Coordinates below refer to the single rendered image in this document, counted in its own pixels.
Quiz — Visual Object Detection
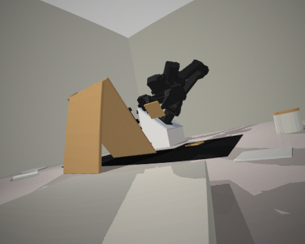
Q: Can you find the white round container with tan lid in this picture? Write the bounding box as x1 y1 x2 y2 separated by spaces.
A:
273 108 303 134

